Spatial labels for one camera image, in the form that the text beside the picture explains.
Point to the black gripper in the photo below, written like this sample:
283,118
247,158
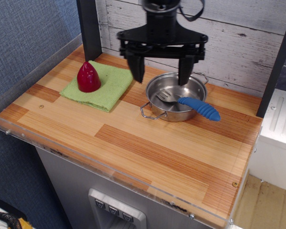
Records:
162,37

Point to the red toy potato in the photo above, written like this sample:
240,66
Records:
88,79

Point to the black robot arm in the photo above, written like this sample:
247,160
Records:
160,3

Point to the green folded cloth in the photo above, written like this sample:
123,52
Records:
114,82

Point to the stainless steel pot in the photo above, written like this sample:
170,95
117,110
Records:
173,112

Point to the white toy sink counter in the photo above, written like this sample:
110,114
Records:
268,160

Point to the grey cabinet with dispenser panel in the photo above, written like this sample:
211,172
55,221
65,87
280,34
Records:
93,201

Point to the clear acrylic guard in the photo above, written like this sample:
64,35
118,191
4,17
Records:
194,167

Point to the yellow tape object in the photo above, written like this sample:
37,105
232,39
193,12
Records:
24,224

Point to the blue handled metal spatula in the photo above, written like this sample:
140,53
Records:
201,107

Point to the black post right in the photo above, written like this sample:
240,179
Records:
272,81

